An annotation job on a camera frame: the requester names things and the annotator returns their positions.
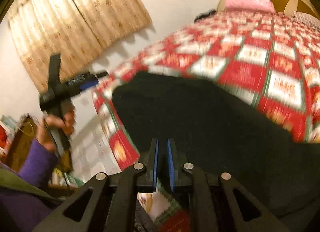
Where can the striped pillow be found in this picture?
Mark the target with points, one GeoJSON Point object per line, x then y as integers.
{"type": "Point", "coordinates": [307, 19]}

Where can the purple sleeve forearm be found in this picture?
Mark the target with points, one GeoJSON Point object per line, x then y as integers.
{"type": "Point", "coordinates": [38, 166]}

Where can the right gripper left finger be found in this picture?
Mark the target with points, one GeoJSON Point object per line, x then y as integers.
{"type": "Point", "coordinates": [109, 203]}

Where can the red patchwork bear bedspread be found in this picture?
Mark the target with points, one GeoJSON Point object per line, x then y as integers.
{"type": "Point", "coordinates": [268, 61]}

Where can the beige curtain on side wall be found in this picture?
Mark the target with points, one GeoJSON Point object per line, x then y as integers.
{"type": "Point", "coordinates": [80, 30]}

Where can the black object beside bed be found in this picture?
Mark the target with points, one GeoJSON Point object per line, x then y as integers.
{"type": "Point", "coordinates": [205, 15]}

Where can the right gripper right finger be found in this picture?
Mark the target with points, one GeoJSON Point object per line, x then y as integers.
{"type": "Point", "coordinates": [216, 203]}

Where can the pink folded blanket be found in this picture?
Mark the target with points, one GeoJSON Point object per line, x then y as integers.
{"type": "Point", "coordinates": [250, 5]}

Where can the black pants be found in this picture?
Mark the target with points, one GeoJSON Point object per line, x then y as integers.
{"type": "Point", "coordinates": [220, 133]}

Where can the person left hand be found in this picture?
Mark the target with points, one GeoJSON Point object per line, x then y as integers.
{"type": "Point", "coordinates": [66, 124]}

